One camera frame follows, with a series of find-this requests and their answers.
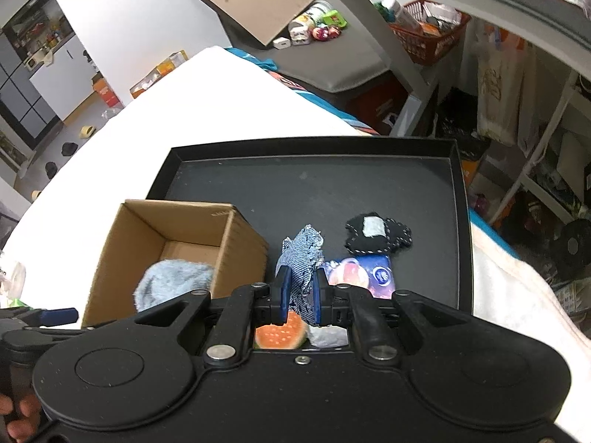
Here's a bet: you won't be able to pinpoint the red plastic basket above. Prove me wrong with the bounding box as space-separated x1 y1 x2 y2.
387 0 472 65

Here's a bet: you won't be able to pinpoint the dark shelving unit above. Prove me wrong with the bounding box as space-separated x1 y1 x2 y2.
0 0 77 151

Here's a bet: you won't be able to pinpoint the denim cloth piece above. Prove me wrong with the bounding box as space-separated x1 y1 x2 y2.
276 224 325 326

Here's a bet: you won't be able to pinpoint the black fan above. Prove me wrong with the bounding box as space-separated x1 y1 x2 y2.
551 219 591 282

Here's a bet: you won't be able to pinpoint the light blue fuzzy cloth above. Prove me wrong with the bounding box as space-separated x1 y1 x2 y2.
134 260 215 313

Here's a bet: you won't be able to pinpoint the cream tote bag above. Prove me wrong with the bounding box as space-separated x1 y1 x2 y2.
475 18 532 146

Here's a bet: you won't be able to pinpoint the white supplement bottle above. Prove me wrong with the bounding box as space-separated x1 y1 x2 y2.
290 1 334 28

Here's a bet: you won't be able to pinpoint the white cabinet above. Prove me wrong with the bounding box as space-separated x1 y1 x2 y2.
28 37 100 123

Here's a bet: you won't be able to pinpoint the orange cardboard box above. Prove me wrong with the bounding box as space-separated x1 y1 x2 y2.
129 50 190 100

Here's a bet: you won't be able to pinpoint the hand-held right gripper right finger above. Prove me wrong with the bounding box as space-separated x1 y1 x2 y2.
313 268 470 371

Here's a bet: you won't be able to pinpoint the blue tissue packet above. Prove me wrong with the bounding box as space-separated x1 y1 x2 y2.
322 255 395 300

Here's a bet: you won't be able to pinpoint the person's left hand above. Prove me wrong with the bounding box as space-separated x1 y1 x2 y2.
0 392 44 443

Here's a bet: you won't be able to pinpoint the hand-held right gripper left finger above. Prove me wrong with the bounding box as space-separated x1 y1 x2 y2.
133 265 293 365

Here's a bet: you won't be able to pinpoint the burger plush toy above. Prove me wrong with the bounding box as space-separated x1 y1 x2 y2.
255 310 309 350

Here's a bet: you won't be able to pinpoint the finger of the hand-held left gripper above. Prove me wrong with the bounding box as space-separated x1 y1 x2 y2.
0 307 79 333

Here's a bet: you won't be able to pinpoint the grey cushion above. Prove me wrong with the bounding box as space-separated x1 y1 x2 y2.
226 0 393 95

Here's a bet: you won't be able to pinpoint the black stitched felt patch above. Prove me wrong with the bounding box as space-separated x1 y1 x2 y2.
345 211 413 255

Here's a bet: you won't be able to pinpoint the white storage rack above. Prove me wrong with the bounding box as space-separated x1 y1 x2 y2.
487 69 591 227

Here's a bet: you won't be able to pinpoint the black tray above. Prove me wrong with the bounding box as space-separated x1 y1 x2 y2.
145 136 474 328

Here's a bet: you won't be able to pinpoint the orange carton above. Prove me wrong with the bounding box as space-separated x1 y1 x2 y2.
91 76 122 109

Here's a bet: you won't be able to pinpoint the clear plastic bottle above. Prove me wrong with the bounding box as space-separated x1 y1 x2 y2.
0 251 27 298

